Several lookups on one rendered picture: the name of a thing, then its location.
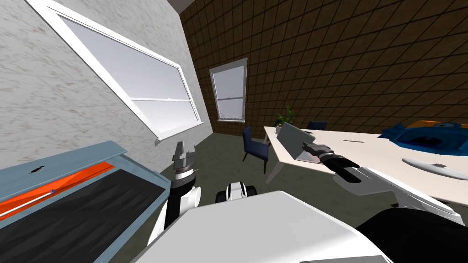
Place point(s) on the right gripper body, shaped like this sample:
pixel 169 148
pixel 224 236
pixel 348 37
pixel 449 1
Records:
pixel 320 149

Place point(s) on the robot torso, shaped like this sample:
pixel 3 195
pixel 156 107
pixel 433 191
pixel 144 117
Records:
pixel 263 230

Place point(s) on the large white window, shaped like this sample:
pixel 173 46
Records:
pixel 146 87

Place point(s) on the blue-grey cabinet with orange inside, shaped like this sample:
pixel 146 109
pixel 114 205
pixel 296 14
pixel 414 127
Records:
pixel 73 160

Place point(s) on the white table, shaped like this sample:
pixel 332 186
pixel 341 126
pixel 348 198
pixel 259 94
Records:
pixel 369 155

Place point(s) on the orange flat object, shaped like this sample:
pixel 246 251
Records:
pixel 424 123

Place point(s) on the thin black pen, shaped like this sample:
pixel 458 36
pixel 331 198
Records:
pixel 354 141

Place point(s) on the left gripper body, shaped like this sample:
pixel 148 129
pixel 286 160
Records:
pixel 184 163

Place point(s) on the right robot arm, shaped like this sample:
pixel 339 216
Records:
pixel 409 233

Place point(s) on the green plant in white pot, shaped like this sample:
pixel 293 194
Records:
pixel 286 117

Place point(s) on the grey laptop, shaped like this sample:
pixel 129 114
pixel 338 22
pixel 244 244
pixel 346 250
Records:
pixel 292 140

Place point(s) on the dark blue chair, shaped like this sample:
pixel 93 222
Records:
pixel 254 146
pixel 317 125

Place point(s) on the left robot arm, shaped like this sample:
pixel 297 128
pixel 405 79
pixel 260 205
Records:
pixel 182 199

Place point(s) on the small white window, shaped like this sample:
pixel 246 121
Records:
pixel 229 91

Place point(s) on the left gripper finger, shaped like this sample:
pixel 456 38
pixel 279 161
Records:
pixel 179 149
pixel 191 151

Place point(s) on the grey flat oblong object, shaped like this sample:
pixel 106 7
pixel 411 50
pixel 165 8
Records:
pixel 431 168

